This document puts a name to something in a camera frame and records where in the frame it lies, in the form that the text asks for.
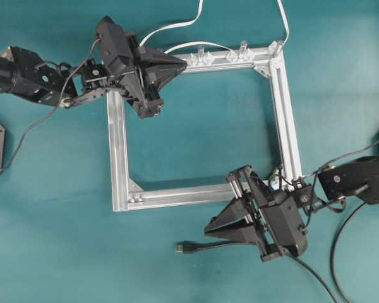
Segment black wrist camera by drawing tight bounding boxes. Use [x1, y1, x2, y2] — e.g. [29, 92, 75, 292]
[260, 190, 308, 257]
[95, 16, 135, 77]

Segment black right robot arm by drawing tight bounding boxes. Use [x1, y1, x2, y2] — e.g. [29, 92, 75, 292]
[204, 155, 379, 261]

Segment square aluminium extrusion frame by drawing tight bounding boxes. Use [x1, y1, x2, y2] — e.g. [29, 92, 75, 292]
[107, 47, 303, 212]

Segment black USB cable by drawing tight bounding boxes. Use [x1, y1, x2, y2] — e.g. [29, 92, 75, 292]
[176, 240, 339, 303]

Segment blue tape piece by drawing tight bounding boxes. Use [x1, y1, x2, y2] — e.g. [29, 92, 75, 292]
[271, 181, 279, 189]

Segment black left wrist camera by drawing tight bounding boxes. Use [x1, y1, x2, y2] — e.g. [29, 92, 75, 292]
[95, 16, 135, 77]

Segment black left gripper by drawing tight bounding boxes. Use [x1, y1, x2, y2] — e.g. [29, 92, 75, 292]
[104, 30, 187, 119]

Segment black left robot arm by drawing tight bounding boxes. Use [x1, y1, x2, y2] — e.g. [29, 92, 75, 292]
[0, 29, 187, 119]

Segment white flat ribbon cable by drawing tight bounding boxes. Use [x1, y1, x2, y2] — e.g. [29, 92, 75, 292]
[138, 0, 205, 51]

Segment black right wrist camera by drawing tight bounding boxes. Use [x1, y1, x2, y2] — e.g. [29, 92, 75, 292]
[260, 190, 308, 257]

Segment clear corner standoff post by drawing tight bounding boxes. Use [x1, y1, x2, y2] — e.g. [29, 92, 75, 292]
[268, 40, 285, 58]

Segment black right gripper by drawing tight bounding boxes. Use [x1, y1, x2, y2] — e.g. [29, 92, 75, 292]
[204, 165, 307, 261]

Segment thin grey left camera cable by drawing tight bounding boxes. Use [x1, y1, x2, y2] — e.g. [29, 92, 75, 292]
[0, 37, 102, 175]

